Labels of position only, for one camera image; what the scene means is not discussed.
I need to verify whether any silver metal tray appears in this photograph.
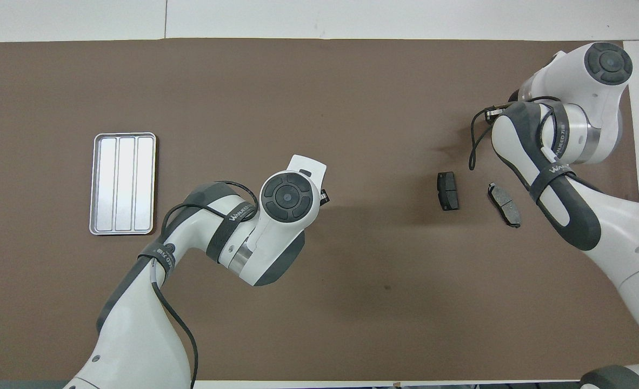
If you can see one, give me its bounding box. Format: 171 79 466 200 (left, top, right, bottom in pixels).
89 132 157 236

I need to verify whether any brown table mat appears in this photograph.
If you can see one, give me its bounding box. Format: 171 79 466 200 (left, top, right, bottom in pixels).
0 38 639 381

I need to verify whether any short dark brake pad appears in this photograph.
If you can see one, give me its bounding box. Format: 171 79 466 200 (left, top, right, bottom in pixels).
437 172 460 211

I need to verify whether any long grey brake pad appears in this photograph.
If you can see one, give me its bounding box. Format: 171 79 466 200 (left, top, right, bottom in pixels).
487 183 522 229

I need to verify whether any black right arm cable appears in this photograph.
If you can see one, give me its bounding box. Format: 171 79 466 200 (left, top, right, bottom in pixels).
468 97 561 171

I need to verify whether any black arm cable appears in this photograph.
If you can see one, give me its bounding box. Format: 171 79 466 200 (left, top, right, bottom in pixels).
149 181 261 389
468 97 561 171

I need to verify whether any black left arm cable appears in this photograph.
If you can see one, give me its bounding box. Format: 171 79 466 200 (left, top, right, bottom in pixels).
149 181 261 389

